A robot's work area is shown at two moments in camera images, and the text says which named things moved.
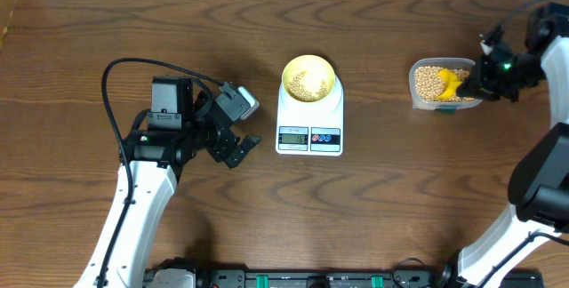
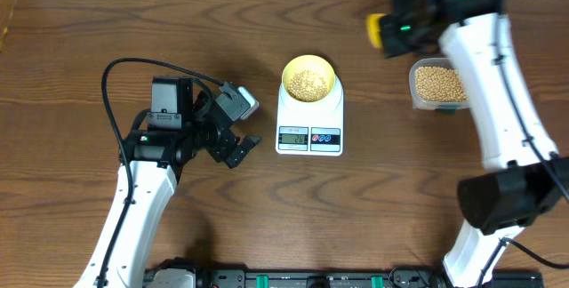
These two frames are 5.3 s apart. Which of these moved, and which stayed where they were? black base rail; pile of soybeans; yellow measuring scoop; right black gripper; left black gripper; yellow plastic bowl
Moved: yellow measuring scoop; right black gripper
Stayed: yellow plastic bowl; pile of soybeans; black base rail; left black gripper
